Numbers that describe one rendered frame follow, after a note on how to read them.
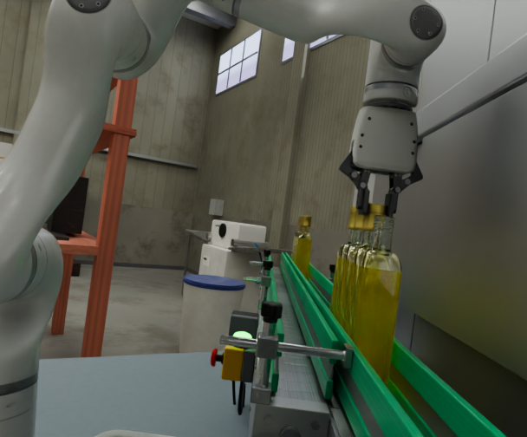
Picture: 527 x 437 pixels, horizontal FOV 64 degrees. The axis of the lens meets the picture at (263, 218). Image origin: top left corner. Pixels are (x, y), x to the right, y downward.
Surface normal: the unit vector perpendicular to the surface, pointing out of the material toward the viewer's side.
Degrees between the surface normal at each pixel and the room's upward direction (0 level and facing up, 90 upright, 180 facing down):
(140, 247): 90
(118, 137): 90
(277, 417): 90
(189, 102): 90
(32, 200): 75
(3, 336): 24
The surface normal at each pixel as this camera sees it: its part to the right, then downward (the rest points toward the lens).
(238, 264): 0.50, 0.06
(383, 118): -0.07, -0.02
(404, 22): -0.02, 0.20
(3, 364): 0.70, -0.13
